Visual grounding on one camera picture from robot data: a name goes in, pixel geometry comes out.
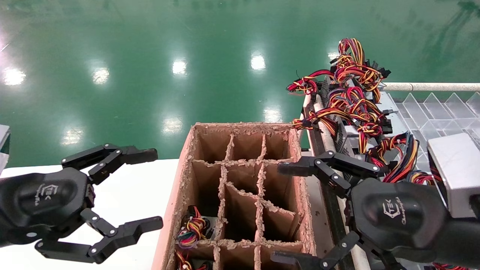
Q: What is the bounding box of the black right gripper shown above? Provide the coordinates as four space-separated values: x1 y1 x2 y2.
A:
270 151 480 270

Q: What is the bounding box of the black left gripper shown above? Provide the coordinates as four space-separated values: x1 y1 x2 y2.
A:
0 144 164 264

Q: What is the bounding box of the power supply with multicolour wires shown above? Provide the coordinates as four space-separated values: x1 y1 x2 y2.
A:
176 205 216 248

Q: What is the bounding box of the brown cardboard divider box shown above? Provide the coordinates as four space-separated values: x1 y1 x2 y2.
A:
152 122 317 270

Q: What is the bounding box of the grey metal block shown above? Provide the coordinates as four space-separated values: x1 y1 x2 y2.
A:
0 124 11 174

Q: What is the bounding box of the white horizontal pipe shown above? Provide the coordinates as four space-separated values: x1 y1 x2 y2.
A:
382 82 480 92

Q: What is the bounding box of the silver power supply with wires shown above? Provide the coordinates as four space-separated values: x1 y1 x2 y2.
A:
407 169 445 186
292 86 398 154
287 37 391 104
431 262 469 270
336 126 420 184

